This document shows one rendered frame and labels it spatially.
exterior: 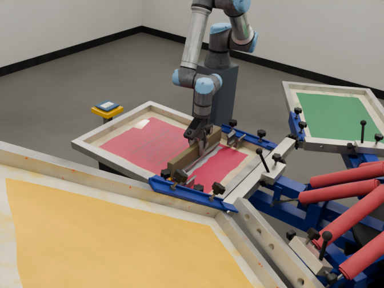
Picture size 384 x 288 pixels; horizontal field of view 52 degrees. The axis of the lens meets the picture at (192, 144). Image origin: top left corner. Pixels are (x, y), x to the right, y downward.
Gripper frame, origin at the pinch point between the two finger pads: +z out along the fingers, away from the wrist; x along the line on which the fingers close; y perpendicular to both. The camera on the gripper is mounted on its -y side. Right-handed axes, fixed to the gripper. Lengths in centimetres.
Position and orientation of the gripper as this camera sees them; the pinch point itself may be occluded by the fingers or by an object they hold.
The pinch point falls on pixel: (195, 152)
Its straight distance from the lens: 184.4
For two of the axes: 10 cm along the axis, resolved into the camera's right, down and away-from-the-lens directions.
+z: -0.7, 8.6, 5.1
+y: 5.6, -3.9, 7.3
